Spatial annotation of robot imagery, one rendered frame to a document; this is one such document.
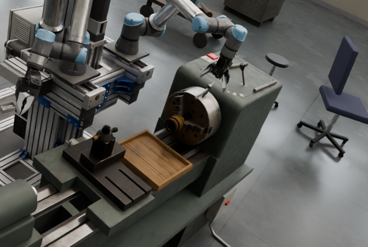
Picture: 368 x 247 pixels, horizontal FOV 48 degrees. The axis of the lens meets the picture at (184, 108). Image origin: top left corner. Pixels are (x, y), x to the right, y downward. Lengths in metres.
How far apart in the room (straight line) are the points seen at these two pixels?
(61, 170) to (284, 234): 2.16
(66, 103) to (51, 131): 0.54
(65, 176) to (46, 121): 0.88
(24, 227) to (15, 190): 0.15
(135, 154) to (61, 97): 0.51
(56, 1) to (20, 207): 0.98
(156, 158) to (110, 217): 0.56
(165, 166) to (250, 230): 1.41
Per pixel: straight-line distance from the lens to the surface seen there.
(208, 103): 2.29
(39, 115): 2.87
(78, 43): 1.92
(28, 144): 3.07
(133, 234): 2.37
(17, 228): 1.68
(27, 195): 1.63
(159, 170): 2.24
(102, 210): 1.91
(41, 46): 1.82
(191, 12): 2.07
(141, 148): 2.35
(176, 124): 2.23
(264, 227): 3.60
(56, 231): 1.88
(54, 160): 2.09
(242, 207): 3.66
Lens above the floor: 2.31
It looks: 30 degrees down
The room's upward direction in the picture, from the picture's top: 21 degrees clockwise
